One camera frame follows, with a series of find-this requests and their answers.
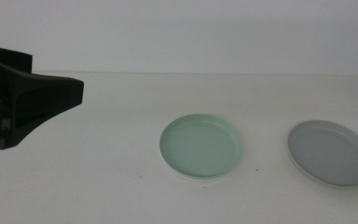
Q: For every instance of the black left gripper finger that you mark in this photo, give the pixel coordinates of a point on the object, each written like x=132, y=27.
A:
x=8, y=59
x=42, y=93

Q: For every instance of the pale green shallow bowl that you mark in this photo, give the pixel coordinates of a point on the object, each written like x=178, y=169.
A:
x=200, y=146

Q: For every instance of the grey shallow bowl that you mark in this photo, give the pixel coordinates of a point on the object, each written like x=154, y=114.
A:
x=331, y=154

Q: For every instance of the white shallow bowl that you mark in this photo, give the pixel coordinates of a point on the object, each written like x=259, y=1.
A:
x=196, y=179

